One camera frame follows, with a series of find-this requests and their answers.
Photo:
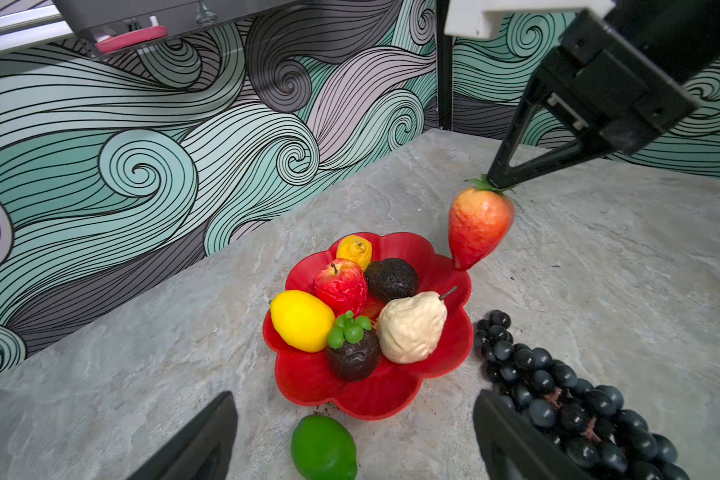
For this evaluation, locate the green fake lime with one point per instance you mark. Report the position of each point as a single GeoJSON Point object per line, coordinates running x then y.
{"type": "Point", "coordinates": [322, 448]}

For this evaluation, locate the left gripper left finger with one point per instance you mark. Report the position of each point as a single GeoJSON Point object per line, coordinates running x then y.
{"type": "Point", "coordinates": [202, 449]}

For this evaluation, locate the black wall shelf tray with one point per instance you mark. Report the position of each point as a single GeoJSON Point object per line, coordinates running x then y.
{"type": "Point", "coordinates": [114, 26]}

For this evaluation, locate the cream fake pear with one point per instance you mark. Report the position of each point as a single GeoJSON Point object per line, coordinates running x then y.
{"type": "Point", "coordinates": [409, 329]}

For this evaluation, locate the dark brown fake avocado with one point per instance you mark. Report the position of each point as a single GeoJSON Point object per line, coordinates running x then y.
{"type": "Point", "coordinates": [353, 348]}

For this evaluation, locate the yellow fake lemon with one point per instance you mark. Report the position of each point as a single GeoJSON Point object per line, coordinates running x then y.
{"type": "Point", "coordinates": [302, 320]}

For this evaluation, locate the pink object on shelf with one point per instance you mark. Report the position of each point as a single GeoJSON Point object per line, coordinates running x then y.
{"type": "Point", "coordinates": [110, 44]}

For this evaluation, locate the red fake strawberry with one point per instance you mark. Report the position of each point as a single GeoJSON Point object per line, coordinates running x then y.
{"type": "Point", "coordinates": [479, 218]}

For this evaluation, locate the aluminium wall rail back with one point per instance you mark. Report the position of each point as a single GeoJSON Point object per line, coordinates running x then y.
{"type": "Point", "coordinates": [30, 28]}

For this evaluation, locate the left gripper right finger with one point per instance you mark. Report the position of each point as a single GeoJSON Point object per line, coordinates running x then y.
{"type": "Point", "coordinates": [512, 449]}

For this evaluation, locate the small yellow fake pear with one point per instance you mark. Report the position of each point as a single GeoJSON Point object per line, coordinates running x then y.
{"type": "Point", "coordinates": [356, 249]}

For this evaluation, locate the dark purple fake grapes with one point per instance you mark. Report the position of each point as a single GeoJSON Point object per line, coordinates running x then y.
{"type": "Point", "coordinates": [588, 423]}

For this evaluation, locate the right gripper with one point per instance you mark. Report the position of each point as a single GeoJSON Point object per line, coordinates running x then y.
{"type": "Point", "coordinates": [615, 83]}

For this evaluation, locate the red fake wrinkled fruit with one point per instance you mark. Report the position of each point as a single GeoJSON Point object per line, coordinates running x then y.
{"type": "Point", "coordinates": [341, 285]}

